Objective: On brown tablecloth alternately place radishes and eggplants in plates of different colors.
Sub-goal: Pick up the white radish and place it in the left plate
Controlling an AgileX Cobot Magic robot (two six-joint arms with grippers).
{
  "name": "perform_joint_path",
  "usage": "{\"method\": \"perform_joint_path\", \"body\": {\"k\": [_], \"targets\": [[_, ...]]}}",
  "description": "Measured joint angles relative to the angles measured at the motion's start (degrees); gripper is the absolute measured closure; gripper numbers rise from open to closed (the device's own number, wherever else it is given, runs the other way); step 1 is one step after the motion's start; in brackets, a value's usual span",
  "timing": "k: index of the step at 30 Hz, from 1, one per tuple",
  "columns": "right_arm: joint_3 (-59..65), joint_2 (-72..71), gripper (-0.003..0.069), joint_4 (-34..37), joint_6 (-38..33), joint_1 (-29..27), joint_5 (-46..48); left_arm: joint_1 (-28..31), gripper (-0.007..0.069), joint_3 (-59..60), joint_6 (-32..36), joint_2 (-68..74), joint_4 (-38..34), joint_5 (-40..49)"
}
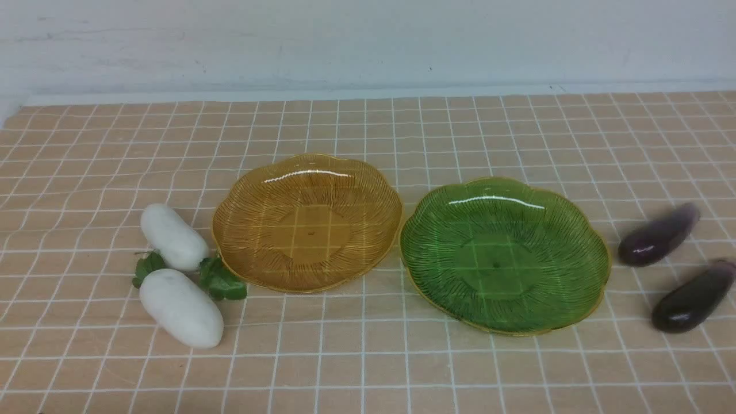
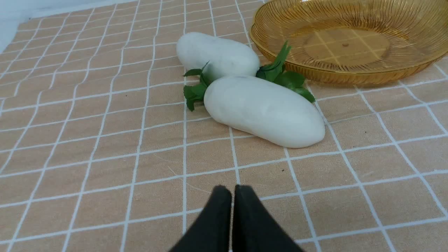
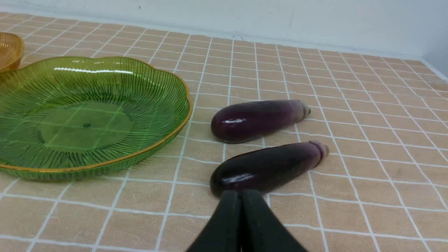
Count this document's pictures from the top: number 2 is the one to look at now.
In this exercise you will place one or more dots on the orange checkered tablecloth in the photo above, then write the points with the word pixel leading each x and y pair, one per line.
pixel 100 154

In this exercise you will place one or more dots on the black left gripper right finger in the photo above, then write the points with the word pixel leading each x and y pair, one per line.
pixel 254 228

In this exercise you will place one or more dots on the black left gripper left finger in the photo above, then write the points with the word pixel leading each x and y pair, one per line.
pixel 210 231

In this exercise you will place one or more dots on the white radish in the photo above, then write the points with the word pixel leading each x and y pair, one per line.
pixel 258 107
pixel 210 58

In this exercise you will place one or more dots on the amber ribbed plastic plate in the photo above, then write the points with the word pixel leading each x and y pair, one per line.
pixel 367 43

